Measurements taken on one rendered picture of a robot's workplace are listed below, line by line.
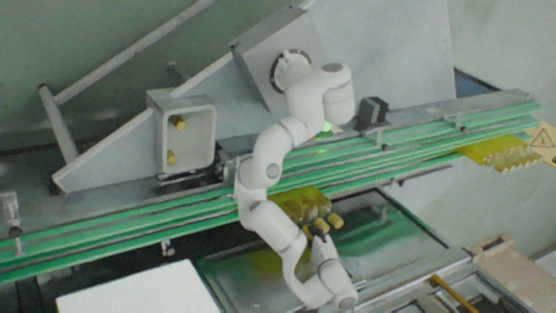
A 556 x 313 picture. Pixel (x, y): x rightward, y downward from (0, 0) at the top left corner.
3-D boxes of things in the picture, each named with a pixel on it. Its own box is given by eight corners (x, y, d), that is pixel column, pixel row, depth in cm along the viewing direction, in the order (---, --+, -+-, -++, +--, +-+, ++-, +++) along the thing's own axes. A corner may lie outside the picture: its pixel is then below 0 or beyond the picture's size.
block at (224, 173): (212, 174, 163) (221, 184, 159) (214, 150, 159) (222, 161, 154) (221, 171, 165) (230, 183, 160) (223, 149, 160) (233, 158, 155)
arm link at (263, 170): (266, 125, 131) (223, 149, 125) (287, 117, 118) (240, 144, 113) (289, 168, 133) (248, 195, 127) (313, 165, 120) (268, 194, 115)
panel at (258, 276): (50, 303, 134) (76, 405, 110) (49, 296, 132) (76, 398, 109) (306, 225, 179) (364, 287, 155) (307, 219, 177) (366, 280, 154)
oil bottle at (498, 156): (457, 144, 226) (506, 175, 207) (460, 135, 223) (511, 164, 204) (464, 143, 229) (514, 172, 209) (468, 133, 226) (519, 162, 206)
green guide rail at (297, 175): (233, 183, 161) (244, 196, 156) (233, 181, 161) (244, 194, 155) (527, 116, 248) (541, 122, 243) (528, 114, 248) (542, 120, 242)
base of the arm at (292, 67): (262, 64, 146) (286, 82, 135) (293, 38, 147) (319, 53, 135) (285, 97, 156) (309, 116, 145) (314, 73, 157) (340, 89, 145)
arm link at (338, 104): (305, 111, 143) (334, 134, 131) (298, 73, 135) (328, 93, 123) (332, 99, 146) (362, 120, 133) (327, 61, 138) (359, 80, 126)
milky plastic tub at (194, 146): (154, 162, 156) (163, 176, 150) (154, 100, 144) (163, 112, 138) (202, 153, 164) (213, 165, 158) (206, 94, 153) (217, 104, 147)
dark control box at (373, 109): (357, 115, 197) (370, 123, 191) (360, 97, 193) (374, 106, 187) (372, 112, 201) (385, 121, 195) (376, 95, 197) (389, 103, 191)
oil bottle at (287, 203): (260, 195, 172) (291, 230, 157) (261, 183, 169) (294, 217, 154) (273, 191, 174) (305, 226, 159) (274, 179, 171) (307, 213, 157)
